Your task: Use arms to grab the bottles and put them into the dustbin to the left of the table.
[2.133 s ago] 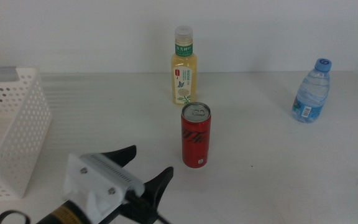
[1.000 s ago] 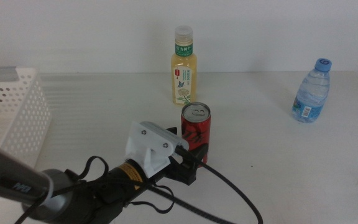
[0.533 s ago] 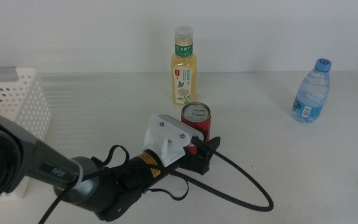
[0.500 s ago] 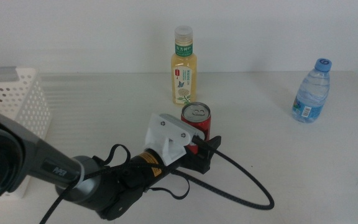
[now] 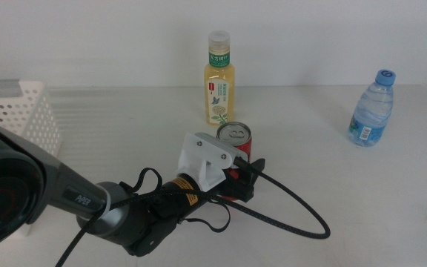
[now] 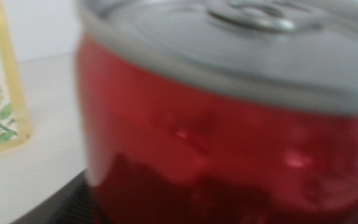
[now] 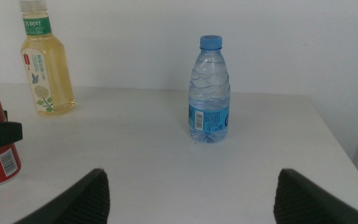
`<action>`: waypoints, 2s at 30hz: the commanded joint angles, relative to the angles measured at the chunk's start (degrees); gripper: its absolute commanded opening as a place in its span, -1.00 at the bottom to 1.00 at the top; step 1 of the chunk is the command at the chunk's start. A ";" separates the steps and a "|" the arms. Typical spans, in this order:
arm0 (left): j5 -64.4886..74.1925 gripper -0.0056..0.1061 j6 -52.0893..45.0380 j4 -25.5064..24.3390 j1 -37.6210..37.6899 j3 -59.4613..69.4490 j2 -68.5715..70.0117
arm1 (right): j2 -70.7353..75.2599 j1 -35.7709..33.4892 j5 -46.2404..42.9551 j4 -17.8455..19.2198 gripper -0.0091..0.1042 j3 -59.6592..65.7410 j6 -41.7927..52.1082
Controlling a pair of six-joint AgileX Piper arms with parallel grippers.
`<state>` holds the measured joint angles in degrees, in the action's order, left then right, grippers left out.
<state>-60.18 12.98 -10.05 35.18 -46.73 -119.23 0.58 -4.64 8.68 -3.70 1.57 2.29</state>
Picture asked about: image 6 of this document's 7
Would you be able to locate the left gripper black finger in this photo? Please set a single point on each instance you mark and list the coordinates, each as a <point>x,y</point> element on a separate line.
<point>70,208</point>

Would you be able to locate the red cola can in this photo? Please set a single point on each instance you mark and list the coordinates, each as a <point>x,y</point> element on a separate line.
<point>228,140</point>

